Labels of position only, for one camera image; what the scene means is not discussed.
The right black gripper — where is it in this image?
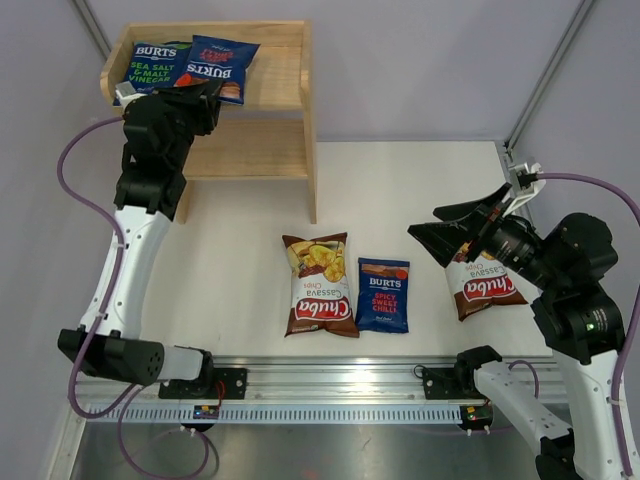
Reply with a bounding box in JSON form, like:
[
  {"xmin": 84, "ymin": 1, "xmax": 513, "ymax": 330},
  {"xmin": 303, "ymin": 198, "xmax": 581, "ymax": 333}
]
[{"xmin": 410, "ymin": 181, "xmax": 565, "ymax": 291}]

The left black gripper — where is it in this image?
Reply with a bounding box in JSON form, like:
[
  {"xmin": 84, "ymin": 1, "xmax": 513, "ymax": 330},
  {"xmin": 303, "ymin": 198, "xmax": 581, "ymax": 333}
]
[{"xmin": 153, "ymin": 78, "xmax": 223, "ymax": 168}]

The Burts spicy chilli bag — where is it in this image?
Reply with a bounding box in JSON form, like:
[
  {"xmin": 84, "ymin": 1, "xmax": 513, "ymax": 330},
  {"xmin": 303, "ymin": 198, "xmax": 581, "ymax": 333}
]
[
  {"xmin": 174, "ymin": 35, "xmax": 260, "ymax": 105},
  {"xmin": 355, "ymin": 257, "xmax": 410, "ymax": 334}
]

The Burts sea salt vinegar bag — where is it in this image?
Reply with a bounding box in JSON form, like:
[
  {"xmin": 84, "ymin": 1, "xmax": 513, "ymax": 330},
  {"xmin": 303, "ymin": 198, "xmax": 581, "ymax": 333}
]
[{"xmin": 120, "ymin": 41, "xmax": 192, "ymax": 95}]

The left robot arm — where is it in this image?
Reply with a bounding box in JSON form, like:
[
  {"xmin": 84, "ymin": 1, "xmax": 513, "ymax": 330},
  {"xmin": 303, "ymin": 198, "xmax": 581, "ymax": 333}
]
[{"xmin": 58, "ymin": 80, "xmax": 222, "ymax": 398}]

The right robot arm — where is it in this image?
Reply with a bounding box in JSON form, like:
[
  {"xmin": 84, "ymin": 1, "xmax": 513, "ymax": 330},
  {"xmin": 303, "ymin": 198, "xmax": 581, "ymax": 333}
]
[{"xmin": 408, "ymin": 174, "xmax": 639, "ymax": 479}]

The right Chuba cassava chips bag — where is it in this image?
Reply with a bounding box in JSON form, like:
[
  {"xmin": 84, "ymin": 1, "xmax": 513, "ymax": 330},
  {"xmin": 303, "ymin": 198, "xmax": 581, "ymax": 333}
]
[{"xmin": 445, "ymin": 243, "xmax": 527, "ymax": 322}]

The chuba cassava chips bag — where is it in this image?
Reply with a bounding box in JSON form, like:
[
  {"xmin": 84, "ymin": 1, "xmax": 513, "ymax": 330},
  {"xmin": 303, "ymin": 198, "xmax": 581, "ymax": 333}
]
[
  {"xmin": 282, "ymin": 232, "xmax": 360, "ymax": 338},
  {"xmin": 445, "ymin": 243, "xmax": 527, "ymax": 322}
]

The wooden two-tier shelf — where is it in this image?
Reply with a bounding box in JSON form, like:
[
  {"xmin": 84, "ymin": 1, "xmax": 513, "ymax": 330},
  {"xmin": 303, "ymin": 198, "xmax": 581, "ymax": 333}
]
[{"xmin": 100, "ymin": 20, "xmax": 317, "ymax": 223}]

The centre Chuba cassava chips bag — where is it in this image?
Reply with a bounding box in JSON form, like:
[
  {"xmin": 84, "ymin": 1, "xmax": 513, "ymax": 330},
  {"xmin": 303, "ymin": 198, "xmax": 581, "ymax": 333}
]
[{"xmin": 282, "ymin": 232, "xmax": 360, "ymax": 338}]

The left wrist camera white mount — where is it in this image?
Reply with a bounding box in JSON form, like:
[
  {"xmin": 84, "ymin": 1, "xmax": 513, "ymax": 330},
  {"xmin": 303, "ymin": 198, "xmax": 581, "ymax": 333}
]
[{"xmin": 115, "ymin": 81, "xmax": 145, "ymax": 108}]

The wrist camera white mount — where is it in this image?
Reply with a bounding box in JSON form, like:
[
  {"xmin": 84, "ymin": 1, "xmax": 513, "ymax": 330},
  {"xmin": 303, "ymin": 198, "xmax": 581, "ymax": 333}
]
[
  {"xmin": 115, "ymin": 81, "xmax": 145, "ymax": 108},
  {"xmin": 506, "ymin": 162, "xmax": 546, "ymax": 215}
]

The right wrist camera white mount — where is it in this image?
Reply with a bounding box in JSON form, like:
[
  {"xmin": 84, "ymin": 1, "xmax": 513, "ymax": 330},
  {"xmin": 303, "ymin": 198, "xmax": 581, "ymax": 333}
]
[{"xmin": 506, "ymin": 162, "xmax": 546, "ymax": 215}]

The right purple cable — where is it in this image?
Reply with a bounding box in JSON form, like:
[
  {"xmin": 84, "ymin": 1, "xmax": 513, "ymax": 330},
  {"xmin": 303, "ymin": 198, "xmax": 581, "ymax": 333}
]
[{"xmin": 529, "ymin": 171, "xmax": 640, "ymax": 480}]

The purple cable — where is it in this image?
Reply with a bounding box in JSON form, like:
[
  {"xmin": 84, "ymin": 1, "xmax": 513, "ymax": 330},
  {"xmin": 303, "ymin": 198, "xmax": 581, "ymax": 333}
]
[
  {"xmin": 529, "ymin": 171, "xmax": 640, "ymax": 480},
  {"xmin": 56, "ymin": 117, "xmax": 221, "ymax": 480}
]

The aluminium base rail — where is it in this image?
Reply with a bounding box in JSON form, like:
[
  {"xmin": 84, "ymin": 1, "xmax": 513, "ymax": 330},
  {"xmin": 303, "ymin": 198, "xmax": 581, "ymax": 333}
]
[{"xmin": 67, "ymin": 355, "xmax": 556, "ymax": 406}]

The white slotted cable duct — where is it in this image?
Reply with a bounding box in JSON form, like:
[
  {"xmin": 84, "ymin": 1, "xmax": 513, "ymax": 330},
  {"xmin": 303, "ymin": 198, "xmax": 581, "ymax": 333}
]
[{"xmin": 98, "ymin": 403, "xmax": 462, "ymax": 425}]

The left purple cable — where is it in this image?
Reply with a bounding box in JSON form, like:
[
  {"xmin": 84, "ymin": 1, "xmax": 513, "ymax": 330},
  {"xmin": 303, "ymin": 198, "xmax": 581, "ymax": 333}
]
[{"xmin": 56, "ymin": 117, "xmax": 221, "ymax": 480}]

